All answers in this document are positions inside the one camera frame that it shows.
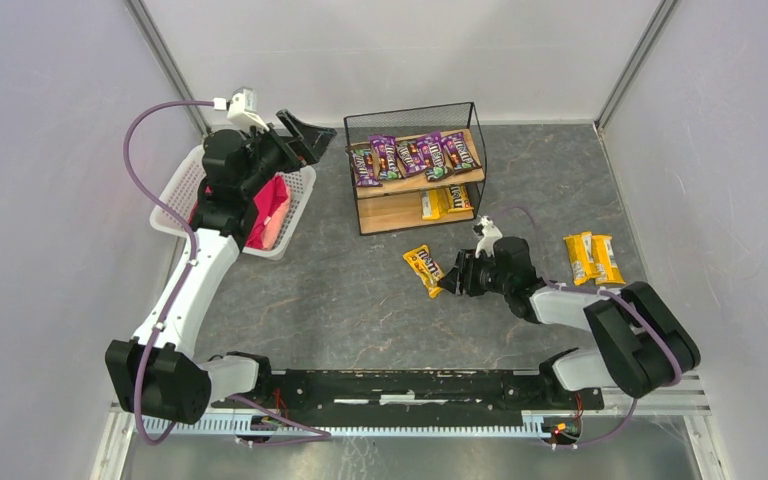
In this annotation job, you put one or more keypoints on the yellow candy bag backside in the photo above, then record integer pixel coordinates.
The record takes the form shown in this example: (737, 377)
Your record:
(458, 199)

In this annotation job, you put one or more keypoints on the purple candy bag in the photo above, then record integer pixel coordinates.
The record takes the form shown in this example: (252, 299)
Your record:
(385, 148)
(411, 158)
(456, 147)
(362, 164)
(431, 149)

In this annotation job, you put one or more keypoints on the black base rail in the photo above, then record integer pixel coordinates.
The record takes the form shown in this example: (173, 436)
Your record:
(422, 398)

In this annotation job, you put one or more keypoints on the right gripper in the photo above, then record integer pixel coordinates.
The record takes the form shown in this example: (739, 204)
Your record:
(463, 276)

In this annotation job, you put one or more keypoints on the pink red cloth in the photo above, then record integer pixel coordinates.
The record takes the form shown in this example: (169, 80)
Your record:
(272, 202)

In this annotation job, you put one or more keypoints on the yellow M&M candy bag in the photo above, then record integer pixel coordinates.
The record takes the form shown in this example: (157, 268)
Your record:
(434, 203)

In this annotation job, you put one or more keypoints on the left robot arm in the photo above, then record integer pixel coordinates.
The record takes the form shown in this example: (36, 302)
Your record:
(211, 200)

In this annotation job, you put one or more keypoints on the dark candy bag underneath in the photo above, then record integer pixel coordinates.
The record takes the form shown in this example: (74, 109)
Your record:
(438, 173)

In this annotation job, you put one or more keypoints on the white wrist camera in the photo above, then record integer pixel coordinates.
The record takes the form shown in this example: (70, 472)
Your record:
(241, 110)
(488, 234)

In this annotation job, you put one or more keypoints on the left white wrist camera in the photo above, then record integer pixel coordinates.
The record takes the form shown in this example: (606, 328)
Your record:
(241, 110)

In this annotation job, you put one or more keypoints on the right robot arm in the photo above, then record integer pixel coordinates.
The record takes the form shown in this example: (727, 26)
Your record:
(640, 345)

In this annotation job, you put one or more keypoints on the white plastic basket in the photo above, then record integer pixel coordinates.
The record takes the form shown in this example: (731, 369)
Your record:
(291, 205)

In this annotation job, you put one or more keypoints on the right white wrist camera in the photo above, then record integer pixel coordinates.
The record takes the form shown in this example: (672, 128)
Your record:
(488, 234)

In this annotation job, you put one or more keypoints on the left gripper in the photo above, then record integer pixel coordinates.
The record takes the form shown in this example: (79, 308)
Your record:
(289, 142)

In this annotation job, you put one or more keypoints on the yellow candy bag inner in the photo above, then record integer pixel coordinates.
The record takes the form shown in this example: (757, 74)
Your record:
(582, 261)

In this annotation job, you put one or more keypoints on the yellow candy bag outer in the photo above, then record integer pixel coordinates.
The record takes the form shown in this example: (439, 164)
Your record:
(608, 271)

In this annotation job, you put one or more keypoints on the black wire wooden shelf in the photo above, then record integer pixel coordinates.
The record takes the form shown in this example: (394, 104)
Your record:
(398, 205)

